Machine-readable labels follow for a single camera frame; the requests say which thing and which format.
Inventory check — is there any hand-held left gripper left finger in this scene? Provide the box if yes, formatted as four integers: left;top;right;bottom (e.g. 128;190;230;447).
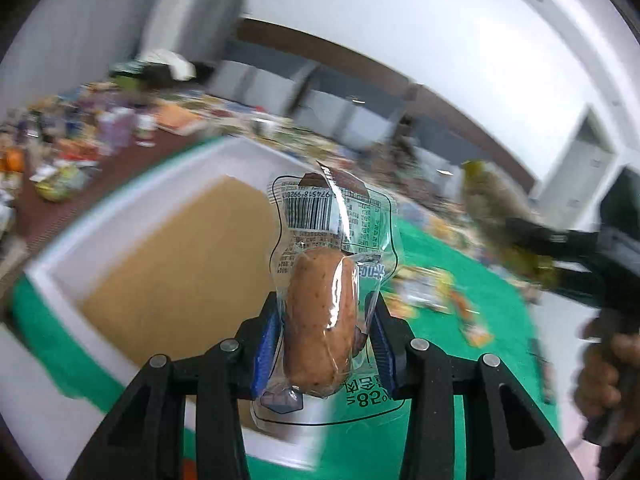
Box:
67;292;283;480

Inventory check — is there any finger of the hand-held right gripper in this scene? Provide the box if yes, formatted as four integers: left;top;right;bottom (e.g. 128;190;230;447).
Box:
542;260;601;308
505;216;601;263

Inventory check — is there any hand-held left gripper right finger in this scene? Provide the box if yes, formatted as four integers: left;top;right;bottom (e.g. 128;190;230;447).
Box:
367;290;586;480

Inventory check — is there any clear sausage packet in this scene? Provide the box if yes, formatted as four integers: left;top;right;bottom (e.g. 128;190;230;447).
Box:
250;160;406;443

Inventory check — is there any olive green snack packet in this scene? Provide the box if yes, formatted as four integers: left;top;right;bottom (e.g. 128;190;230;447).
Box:
460;160;556;293

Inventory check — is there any white foam box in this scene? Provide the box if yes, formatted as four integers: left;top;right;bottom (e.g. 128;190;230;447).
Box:
25;135;351;471

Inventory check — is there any person's right hand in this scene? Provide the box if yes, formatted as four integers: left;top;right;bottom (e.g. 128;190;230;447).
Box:
575;317;640;441

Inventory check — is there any green floral blanket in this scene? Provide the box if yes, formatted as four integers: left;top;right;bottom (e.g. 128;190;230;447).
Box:
10;145;556;480

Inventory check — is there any yellow blue snack packet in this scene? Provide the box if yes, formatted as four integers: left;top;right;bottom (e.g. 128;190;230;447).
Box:
392;265;453;313

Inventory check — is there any white door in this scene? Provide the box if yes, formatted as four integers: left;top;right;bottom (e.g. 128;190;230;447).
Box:
537;104;617;221

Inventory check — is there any orange snack packet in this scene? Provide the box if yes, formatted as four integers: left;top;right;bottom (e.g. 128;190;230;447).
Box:
460;317;496;350

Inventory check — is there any grey pillow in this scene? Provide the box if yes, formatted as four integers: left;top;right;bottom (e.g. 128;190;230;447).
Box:
295;77;408;148
214;59;321;113

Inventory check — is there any orange flat packet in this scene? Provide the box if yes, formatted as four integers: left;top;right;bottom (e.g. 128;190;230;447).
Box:
154;102;203;135

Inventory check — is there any small white jar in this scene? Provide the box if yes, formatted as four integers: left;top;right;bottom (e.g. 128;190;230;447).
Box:
136;114;157;148

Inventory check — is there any green yellow bag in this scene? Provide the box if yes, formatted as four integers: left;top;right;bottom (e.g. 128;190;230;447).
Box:
35;164;92;203

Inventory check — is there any pale purple plastic bottle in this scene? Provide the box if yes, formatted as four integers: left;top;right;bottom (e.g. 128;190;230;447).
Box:
99;109;137;157

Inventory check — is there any white cloth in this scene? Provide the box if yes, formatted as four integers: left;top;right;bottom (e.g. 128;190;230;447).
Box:
139;49;197;82

